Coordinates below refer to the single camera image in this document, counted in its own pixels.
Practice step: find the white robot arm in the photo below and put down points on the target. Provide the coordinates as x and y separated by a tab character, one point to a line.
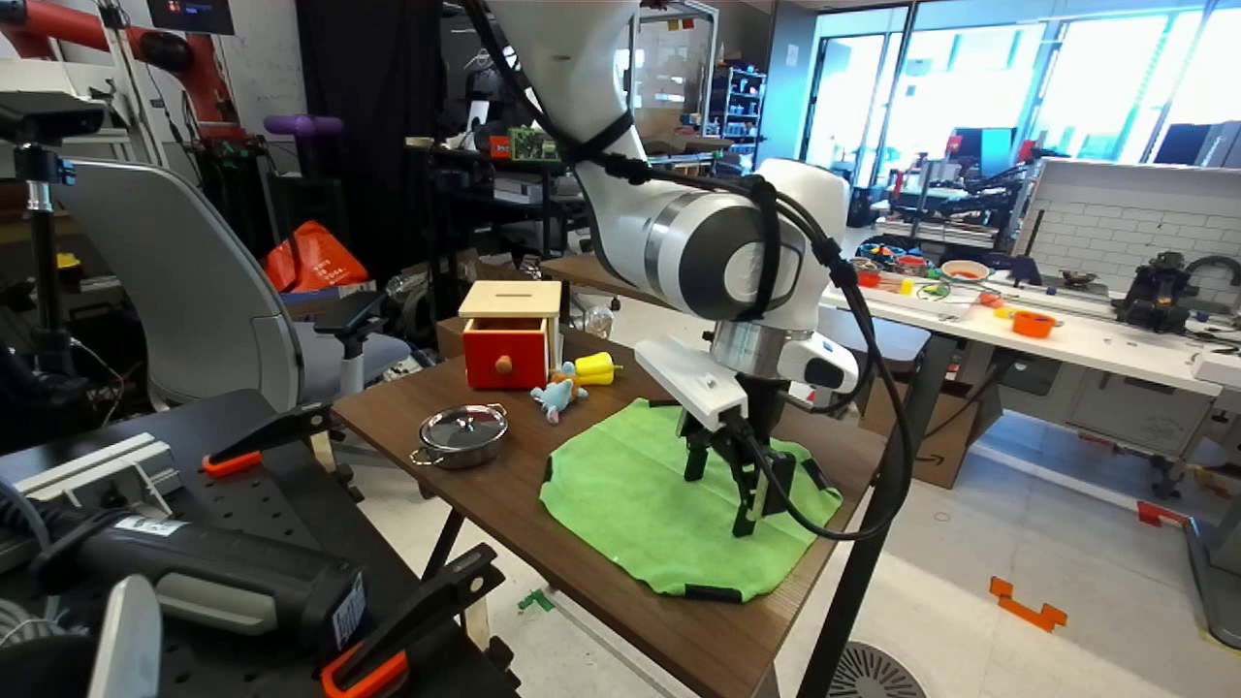
671	235

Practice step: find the orange black clamp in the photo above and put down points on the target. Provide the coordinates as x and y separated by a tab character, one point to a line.
236	461
373	672

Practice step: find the wooden box with red drawer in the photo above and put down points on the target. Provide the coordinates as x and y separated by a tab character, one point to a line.
506	354

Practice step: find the cardboard box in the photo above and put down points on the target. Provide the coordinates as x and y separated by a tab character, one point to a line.
953	439

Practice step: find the black handheld device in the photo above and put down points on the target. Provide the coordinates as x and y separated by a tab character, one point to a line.
236	583

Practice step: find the orange bowl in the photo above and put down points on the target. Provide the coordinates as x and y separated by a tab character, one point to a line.
1032	323

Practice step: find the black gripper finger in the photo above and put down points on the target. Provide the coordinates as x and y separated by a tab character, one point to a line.
696	455
753	497

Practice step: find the long white workbench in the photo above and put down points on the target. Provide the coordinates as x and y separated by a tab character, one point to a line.
1109	344

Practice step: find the silver pot with lid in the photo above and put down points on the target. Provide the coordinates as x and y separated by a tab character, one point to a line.
462	434

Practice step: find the red tube frame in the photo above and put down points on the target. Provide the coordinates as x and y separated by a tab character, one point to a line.
78	23

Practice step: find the blue toy figure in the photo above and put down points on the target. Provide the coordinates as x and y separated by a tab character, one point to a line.
559	391

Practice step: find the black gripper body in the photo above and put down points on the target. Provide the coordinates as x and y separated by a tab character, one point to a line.
762	408

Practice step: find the black perforated board table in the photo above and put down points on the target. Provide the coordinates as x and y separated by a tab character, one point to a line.
259	517

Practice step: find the black camera tripod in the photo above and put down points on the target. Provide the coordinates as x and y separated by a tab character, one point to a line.
43	256

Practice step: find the round grey floor base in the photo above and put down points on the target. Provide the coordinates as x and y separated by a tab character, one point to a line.
875	676

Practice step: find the orange bag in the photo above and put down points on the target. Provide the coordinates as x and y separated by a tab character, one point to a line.
312	256

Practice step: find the black machine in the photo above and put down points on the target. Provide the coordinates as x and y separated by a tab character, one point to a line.
1156	297

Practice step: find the white panel board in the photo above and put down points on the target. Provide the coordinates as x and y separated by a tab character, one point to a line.
1126	219

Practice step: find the grey office chair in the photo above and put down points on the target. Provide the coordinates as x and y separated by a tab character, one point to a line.
197	285

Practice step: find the small yellow block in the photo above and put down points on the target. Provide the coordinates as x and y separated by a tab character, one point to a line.
595	369

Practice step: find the green cloth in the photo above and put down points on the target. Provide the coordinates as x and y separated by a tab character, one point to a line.
623	506

